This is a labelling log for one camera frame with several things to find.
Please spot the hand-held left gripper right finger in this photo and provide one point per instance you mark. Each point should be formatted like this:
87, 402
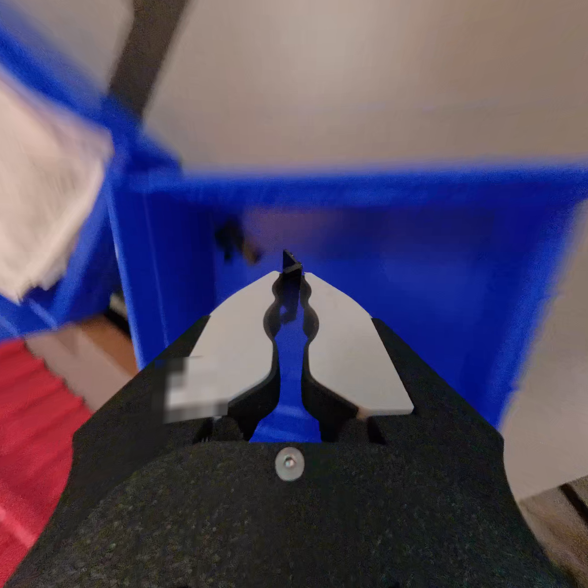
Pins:
349, 353

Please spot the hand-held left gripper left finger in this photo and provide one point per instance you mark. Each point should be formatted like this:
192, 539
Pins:
239, 326

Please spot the small black toy brick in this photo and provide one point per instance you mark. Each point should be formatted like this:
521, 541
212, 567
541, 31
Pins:
290, 266

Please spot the red object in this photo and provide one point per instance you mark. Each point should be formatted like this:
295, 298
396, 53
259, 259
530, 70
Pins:
32, 436

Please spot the white crumpled paper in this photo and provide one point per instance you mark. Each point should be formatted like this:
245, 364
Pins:
46, 183

